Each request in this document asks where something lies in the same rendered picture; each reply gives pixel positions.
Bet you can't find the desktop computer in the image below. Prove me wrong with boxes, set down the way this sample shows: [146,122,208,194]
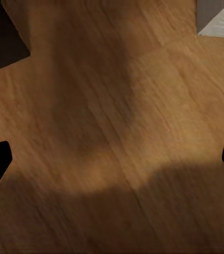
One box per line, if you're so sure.
[196,0,224,38]

